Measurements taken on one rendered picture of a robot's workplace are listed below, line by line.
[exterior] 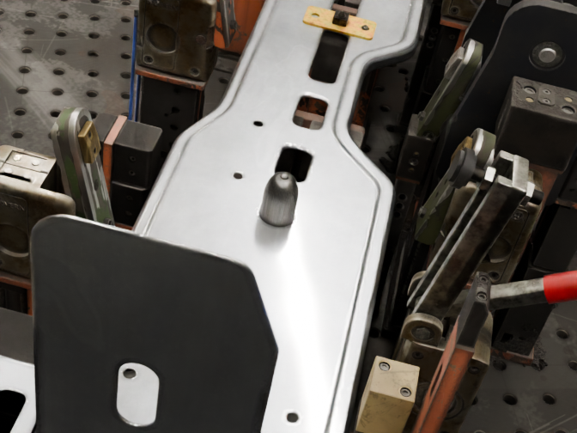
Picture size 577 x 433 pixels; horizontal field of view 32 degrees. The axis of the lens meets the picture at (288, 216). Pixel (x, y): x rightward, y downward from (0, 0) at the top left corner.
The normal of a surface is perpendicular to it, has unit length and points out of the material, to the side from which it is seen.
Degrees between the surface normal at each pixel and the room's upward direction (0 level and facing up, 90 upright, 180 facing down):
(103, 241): 90
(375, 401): 90
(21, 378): 0
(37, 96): 0
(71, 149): 90
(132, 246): 90
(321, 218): 0
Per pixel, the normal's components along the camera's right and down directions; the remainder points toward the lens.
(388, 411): -0.21, 0.66
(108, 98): 0.15, -0.71
